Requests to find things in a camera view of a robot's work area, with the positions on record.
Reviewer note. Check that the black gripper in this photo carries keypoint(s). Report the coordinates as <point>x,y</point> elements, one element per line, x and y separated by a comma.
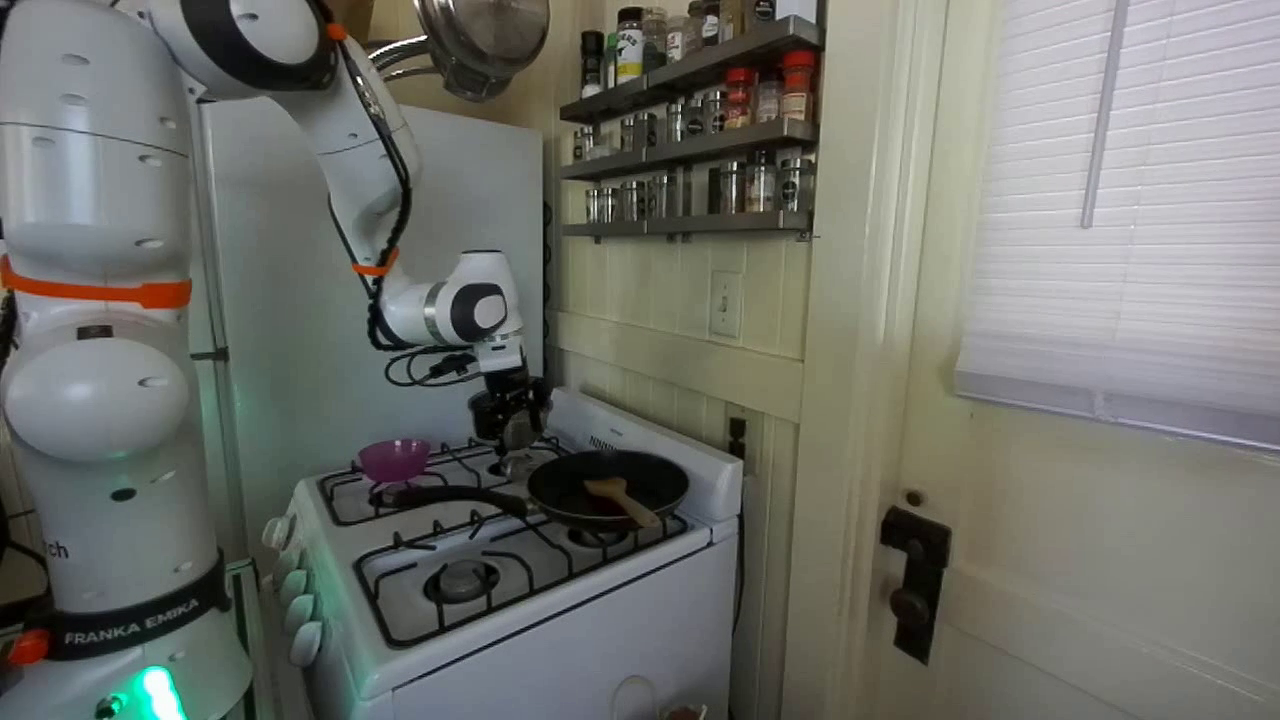
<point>510,397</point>

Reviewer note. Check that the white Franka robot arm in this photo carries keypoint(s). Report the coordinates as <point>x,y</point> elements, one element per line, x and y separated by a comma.
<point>92,402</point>

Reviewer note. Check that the black stove grate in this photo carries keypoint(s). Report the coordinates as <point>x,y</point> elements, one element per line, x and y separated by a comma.
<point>366,592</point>
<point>330,502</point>

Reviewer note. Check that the white gas stove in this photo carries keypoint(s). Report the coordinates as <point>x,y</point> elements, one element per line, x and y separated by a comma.
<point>584,626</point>

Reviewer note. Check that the white stove knob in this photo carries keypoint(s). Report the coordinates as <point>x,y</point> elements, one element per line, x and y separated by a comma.
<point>279,530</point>
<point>295,585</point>
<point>309,645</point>
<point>300,612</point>

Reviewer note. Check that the black frying pan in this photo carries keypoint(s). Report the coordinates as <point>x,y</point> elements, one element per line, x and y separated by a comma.
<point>606,483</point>

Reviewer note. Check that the wooden spatula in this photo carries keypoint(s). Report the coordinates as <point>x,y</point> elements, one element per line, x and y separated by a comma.
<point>625,502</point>

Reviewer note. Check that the white refrigerator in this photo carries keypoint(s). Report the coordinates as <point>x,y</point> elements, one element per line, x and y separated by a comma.
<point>264,335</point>

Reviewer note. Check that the glass spice jar silver lid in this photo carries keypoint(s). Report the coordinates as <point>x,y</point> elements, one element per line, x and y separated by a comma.
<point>770,103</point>
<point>758,185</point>
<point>723,191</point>
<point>792,181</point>

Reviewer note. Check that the dark glass bottle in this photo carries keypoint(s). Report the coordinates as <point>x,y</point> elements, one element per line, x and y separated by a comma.
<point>595,67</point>

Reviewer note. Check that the hanging silver pot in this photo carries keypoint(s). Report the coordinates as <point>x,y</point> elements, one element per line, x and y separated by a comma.
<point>486,45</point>

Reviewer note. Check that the white bottle black lid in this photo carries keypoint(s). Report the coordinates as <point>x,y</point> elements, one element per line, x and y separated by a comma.
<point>625,48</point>

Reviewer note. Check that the red spice jar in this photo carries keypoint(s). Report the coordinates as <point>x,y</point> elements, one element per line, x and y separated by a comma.
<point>742,103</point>
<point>796,90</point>

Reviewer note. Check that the black door lock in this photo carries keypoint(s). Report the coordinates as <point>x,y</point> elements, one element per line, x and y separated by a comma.
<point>918,575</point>

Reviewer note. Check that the white door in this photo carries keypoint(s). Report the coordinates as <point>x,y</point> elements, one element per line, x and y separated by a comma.
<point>1095,575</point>

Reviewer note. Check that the white window blind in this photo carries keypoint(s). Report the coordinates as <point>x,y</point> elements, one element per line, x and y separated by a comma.
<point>1134,215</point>

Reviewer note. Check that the wall outlet with black plug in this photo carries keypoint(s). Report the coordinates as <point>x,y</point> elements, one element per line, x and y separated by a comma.
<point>738,439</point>

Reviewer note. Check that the cream wall light switch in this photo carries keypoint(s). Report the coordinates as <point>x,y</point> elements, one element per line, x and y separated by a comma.
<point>723,305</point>

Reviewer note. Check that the metal wall spice rack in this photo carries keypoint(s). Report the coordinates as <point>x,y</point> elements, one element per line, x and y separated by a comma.
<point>694,146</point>

